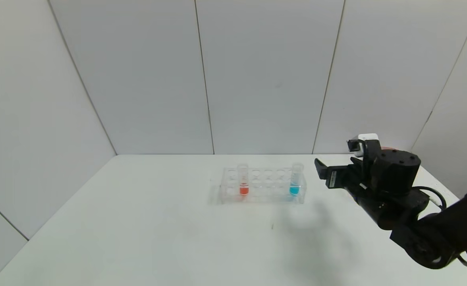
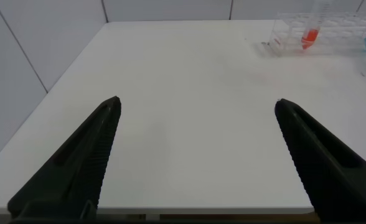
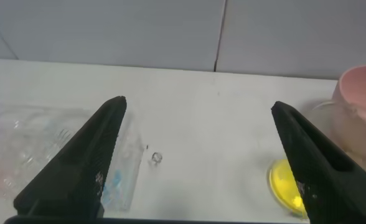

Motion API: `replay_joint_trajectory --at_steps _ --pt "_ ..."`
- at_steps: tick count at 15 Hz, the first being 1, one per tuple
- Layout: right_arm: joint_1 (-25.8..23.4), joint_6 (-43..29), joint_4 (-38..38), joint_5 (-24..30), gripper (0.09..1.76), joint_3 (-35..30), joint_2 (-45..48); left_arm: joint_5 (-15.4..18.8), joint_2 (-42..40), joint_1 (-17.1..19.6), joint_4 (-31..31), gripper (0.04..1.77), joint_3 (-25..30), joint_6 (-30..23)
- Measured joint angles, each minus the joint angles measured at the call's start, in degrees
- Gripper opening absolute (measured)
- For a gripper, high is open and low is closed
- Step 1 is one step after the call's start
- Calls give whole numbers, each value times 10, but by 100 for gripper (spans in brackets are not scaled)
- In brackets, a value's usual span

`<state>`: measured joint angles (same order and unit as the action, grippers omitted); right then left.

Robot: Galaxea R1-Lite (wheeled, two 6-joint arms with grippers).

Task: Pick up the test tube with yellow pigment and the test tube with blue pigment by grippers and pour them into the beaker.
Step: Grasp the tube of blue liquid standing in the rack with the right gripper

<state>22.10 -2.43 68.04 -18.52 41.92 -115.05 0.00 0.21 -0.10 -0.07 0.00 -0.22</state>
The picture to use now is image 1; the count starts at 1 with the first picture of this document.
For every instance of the clear plastic test tube rack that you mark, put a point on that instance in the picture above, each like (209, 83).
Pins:
(265, 190)

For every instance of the test tube with orange pigment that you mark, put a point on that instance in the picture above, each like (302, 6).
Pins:
(244, 190)

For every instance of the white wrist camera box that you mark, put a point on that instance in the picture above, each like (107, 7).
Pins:
(366, 139)

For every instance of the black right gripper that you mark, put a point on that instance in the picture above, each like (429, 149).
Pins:
(334, 177)

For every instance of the pink bowl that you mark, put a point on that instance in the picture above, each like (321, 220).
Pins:
(388, 148)

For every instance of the black and grey right robot arm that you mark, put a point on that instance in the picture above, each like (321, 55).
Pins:
(416, 206)

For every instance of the test tube with blue pigment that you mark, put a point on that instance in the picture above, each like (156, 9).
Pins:
(294, 190)

